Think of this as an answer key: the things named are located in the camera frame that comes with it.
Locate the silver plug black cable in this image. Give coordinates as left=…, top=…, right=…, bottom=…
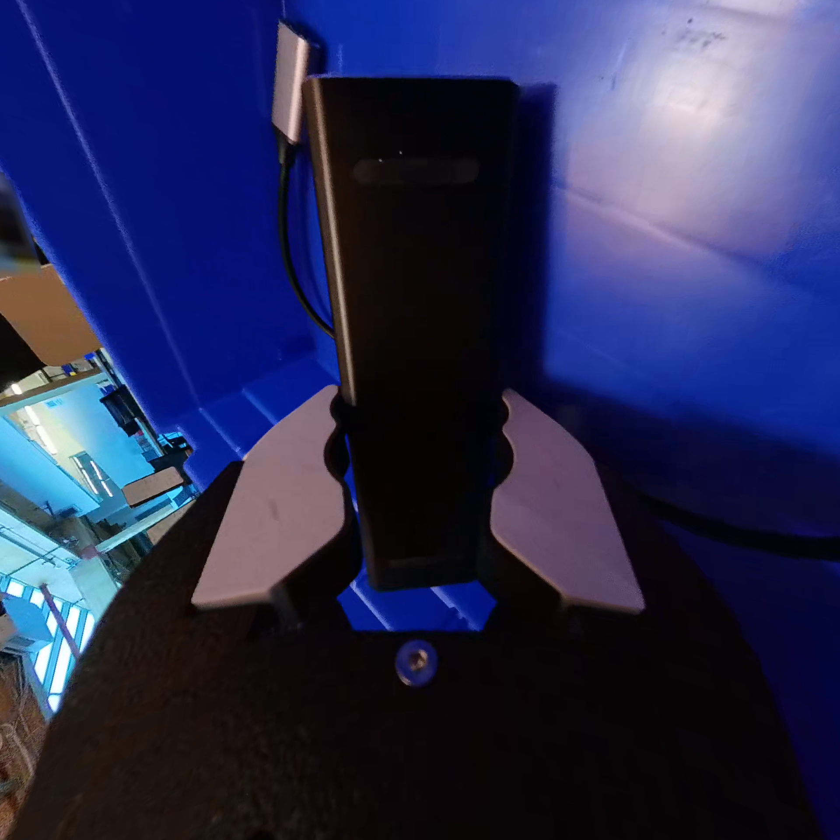
left=271, top=20, right=337, bottom=340

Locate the black monitor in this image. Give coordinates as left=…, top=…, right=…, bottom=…
left=100, top=386, right=142, bottom=434

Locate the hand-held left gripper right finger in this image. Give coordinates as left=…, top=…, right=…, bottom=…
left=489, top=387, right=646, bottom=614

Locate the cardboard box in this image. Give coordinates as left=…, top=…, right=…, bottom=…
left=121, top=467, right=185, bottom=508

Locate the blue plastic bin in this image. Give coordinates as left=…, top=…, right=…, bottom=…
left=0, top=0, right=840, bottom=840

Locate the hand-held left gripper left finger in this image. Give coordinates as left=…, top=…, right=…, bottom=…
left=190, top=385, right=349, bottom=627

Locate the black USB hub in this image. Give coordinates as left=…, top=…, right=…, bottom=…
left=303, top=75, right=521, bottom=592

